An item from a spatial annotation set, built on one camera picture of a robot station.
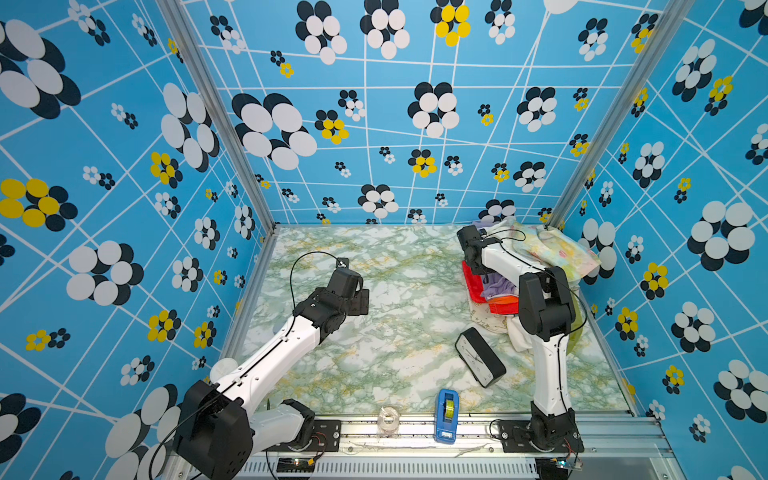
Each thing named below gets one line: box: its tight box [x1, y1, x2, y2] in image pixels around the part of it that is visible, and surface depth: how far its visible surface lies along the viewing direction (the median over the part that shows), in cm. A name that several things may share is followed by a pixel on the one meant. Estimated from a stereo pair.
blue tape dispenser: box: [434, 389, 460, 444], surface depth 75 cm
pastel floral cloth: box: [511, 221, 601, 280], surface depth 91 cm
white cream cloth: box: [471, 303, 533, 353], surface depth 94 cm
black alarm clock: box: [455, 327, 507, 389], surface depth 81 cm
